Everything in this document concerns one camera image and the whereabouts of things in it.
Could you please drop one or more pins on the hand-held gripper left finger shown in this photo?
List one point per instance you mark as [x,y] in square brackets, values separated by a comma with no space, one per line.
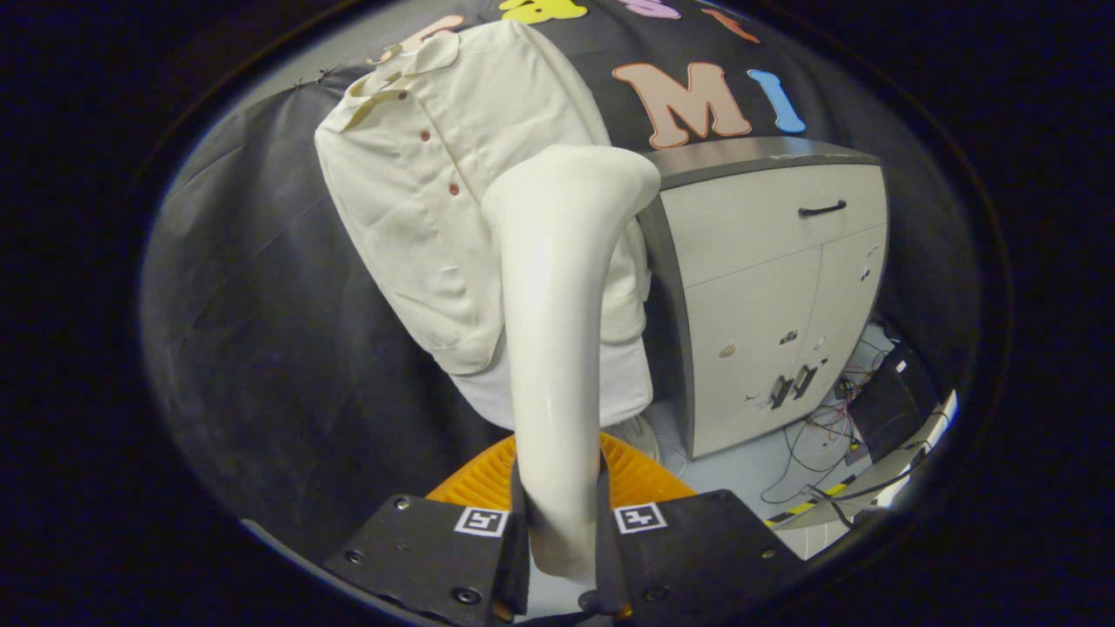
[427,557]

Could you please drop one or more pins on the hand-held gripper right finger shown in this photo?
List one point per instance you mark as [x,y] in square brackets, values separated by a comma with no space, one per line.
[697,557]

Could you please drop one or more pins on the cream button-up shirt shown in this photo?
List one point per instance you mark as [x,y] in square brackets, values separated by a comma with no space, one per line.
[409,200]

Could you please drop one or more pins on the grey steamer base with poles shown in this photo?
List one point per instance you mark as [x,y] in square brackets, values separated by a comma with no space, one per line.
[643,435]

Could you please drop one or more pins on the yellow black floor tape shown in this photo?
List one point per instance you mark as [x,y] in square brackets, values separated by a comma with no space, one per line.
[801,508]

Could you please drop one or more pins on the black box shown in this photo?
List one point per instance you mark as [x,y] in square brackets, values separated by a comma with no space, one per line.
[888,405]

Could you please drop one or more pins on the white cabinet with grey top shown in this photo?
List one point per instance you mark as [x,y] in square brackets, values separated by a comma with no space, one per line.
[749,305]

